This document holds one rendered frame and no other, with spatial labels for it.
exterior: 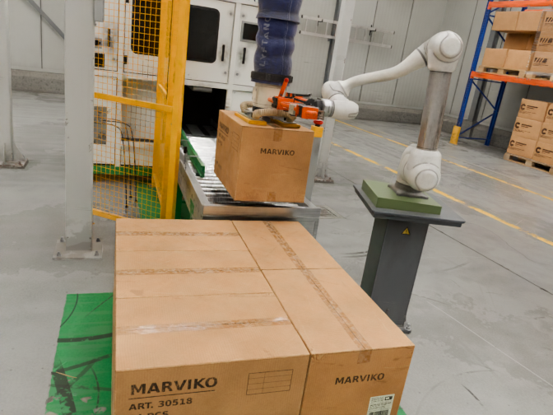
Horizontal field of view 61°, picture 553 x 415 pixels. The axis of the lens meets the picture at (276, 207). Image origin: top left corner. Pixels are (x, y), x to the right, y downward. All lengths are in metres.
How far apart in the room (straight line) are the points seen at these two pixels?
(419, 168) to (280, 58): 0.92
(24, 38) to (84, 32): 8.06
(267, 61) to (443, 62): 0.88
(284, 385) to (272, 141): 1.31
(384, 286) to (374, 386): 1.08
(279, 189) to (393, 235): 0.68
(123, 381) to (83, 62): 2.09
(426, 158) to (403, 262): 0.65
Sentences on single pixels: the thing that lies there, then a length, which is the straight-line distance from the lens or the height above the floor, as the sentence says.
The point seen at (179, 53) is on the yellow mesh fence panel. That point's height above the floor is 1.35.
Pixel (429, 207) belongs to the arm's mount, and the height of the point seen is 0.79.
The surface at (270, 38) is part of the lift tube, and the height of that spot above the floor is 1.51.
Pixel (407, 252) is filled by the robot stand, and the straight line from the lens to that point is 2.74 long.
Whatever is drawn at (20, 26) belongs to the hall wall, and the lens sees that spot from 11.15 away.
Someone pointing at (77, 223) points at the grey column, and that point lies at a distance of 3.35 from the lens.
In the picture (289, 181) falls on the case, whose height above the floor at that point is 0.79.
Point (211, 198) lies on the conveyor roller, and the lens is 2.92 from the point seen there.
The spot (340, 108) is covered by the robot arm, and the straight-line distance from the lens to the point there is 2.52.
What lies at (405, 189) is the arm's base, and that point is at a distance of 2.66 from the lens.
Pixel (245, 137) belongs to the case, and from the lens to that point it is 2.44.
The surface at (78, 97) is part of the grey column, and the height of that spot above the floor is 1.03.
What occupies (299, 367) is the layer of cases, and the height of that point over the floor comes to 0.50.
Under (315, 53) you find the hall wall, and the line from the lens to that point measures 12.50.
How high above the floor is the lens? 1.45
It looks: 18 degrees down
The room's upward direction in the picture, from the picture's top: 8 degrees clockwise
